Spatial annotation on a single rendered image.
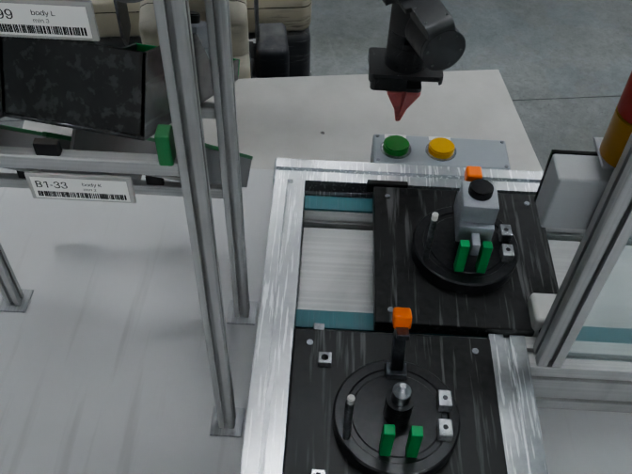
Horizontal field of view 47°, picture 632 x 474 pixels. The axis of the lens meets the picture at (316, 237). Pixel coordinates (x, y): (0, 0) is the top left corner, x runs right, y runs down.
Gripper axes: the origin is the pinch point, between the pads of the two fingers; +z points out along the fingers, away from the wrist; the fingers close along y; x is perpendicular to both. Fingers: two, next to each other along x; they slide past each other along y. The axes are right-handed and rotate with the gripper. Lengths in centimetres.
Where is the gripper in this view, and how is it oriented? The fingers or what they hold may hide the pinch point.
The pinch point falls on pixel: (398, 114)
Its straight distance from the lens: 110.8
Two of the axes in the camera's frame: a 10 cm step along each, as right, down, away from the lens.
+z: -0.3, 6.7, 7.4
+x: 0.4, -7.4, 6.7
